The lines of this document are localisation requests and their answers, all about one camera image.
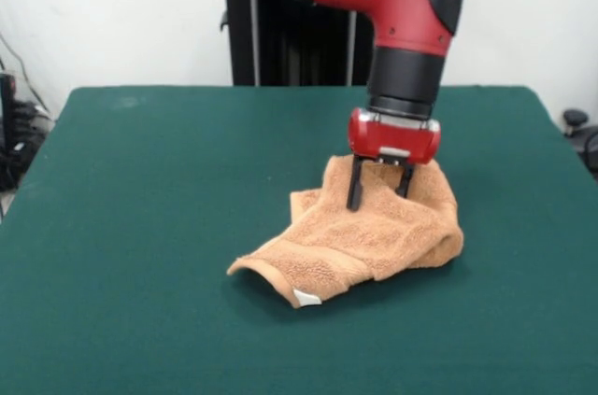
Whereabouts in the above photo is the tan terry towel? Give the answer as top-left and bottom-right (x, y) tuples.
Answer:
(226, 154), (465, 310)

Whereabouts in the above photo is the black office chair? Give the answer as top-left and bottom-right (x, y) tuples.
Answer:
(562, 108), (598, 181)

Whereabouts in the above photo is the grey wall cable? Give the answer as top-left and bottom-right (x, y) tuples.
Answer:
(0, 33), (52, 116)

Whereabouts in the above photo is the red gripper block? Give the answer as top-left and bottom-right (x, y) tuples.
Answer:
(346, 107), (442, 213)

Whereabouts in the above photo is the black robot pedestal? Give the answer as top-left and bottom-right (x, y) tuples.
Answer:
(204, 0), (376, 87)

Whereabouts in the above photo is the black cable bundle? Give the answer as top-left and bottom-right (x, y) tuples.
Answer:
(0, 100), (53, 193)

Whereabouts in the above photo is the black equipment box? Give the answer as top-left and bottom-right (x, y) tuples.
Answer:
(0, 71), (19, 153)

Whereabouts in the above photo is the dark green table cloth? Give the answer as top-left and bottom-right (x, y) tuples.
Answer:
(0, 84), (598, 395)

